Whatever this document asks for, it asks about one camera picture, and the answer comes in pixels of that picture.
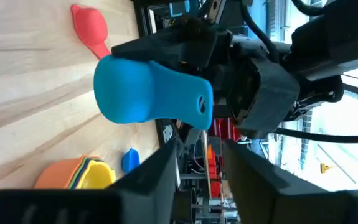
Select red measuring cup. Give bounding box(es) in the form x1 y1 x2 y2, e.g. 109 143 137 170
70 4 111 60

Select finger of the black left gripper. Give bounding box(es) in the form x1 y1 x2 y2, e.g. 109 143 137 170
111 18 219 71

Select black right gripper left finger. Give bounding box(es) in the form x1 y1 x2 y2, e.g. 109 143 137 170
0 140 179 224

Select light blue measuring cup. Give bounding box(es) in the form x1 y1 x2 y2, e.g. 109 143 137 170
93 54 214 131

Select yellow measuring cup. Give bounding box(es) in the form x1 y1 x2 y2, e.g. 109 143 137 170
75 159 118 190

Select orange measuring cup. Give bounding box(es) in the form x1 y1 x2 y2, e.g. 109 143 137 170
34 154 88 190

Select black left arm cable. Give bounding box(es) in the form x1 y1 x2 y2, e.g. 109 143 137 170
239 0 281 65

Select small dark blue measuring cup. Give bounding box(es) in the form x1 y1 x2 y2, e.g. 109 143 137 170
121 147 141 174

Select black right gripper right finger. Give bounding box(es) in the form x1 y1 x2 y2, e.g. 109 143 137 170
224 140 358 224

